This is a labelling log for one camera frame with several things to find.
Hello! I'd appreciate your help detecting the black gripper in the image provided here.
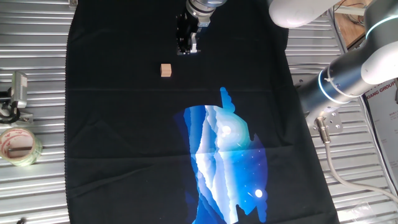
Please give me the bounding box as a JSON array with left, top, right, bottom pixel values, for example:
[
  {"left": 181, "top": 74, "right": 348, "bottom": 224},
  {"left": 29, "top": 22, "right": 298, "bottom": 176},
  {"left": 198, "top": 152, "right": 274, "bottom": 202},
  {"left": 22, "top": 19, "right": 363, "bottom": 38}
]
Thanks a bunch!
[{"left": 175, "top": 12, "right": 201, "bottom": 56}]

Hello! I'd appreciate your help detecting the small wooden block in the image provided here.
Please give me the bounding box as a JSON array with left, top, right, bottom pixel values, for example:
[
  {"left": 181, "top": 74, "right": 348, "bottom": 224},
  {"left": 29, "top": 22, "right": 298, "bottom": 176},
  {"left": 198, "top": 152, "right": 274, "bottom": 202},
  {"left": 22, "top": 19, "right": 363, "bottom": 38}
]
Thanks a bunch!
[{"left": 160, "top": 63, "right": 173, "bottom": 78}]

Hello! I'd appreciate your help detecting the black cloth with blue print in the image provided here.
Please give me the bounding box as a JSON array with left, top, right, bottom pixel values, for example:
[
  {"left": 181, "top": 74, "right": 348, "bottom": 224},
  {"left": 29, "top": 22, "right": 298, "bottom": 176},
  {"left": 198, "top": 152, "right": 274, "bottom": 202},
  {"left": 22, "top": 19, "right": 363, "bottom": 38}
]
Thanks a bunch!
[{"left": 63, "top": 0, "right": 341, "bottom": 224}]

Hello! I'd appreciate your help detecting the brown wooden board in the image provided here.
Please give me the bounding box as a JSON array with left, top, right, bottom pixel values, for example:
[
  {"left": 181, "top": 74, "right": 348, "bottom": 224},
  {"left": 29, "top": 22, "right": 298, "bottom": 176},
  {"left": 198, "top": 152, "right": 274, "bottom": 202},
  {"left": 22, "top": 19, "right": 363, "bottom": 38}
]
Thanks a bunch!
[{"left": 332, "top": 0, "right": 374, "bottom": 48}]

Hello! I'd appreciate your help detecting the clear packing tape roll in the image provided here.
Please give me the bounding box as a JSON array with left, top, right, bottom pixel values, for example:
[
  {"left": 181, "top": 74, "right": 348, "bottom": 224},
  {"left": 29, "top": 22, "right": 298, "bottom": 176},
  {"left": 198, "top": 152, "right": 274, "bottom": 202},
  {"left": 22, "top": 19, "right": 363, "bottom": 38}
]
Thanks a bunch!
[{"left": 0, "top": 127, "right": 44, "bottom": 167}]

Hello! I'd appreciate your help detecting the clear plastic bag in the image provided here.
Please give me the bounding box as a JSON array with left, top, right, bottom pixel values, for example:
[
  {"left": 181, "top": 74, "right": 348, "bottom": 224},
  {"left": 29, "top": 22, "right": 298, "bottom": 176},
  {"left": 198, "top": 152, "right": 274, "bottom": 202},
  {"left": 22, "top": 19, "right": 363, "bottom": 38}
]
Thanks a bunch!
[{"left": 338, "top": 202, "right": 383, "bottom": 224}]

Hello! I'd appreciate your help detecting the thick grey robot base cable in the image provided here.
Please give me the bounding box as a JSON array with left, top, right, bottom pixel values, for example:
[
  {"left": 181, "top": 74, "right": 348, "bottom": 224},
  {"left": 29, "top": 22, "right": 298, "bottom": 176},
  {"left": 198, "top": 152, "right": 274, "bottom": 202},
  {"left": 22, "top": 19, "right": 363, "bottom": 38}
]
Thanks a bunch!
[{"left": 313, "top": 116, "right": 398, "bottom": 205}]

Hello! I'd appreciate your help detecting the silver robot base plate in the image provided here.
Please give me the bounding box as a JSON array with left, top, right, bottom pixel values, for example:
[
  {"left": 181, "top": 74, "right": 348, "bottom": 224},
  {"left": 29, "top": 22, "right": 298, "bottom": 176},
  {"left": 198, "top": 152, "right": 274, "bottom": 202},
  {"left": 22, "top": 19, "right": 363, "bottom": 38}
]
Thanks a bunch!
[{"left": 306, "top": 105, "right": 345, "bottom": 137}]

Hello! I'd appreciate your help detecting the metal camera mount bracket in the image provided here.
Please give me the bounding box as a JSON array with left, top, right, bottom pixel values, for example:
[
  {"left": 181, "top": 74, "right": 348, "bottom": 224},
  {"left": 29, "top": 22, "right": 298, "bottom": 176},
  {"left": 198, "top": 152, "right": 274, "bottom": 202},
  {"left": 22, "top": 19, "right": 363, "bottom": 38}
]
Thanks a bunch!
[{"left": 0, "top": 90, "right": 34, "bottom": 125}]

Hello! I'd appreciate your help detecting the black camera cable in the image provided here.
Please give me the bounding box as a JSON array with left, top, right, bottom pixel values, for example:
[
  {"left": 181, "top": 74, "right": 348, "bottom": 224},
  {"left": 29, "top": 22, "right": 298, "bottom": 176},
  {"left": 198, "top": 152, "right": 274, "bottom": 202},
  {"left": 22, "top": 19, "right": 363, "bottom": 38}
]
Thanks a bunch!
[{"left": 0, "top": 104, "right": 21, "bottom": 124}]

